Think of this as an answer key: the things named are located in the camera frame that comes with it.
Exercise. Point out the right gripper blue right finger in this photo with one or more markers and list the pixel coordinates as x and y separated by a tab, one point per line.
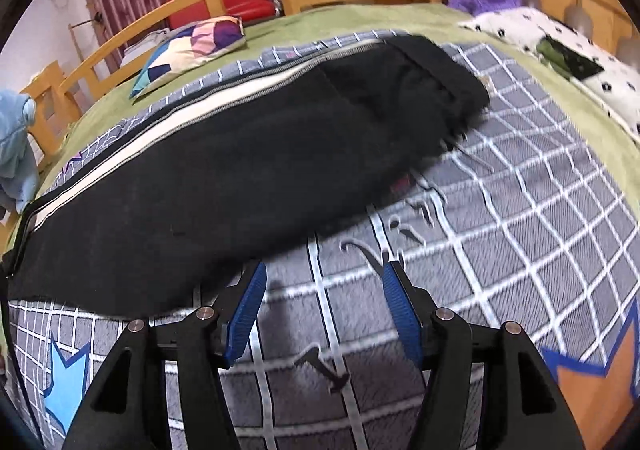
411	309

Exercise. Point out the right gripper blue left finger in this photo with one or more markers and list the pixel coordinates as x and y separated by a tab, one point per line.
237	308

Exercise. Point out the black pants with white stripe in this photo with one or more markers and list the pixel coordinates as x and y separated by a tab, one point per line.
239	171

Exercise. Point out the light blue cloth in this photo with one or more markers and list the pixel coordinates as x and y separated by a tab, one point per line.
19	174

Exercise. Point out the colourful geometric pillow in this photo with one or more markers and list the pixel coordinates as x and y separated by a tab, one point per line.
192	46

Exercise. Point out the green bed sheet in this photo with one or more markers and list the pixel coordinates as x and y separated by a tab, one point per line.
614	148

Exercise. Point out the white dotted pillow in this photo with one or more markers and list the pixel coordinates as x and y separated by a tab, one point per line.
610	83

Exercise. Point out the red chair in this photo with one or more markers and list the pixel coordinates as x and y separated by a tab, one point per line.
249	11

